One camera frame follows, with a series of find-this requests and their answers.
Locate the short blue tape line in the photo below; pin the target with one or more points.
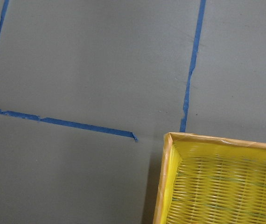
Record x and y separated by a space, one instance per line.
72 124

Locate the yellow plastic basket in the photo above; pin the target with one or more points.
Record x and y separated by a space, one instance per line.
211 180

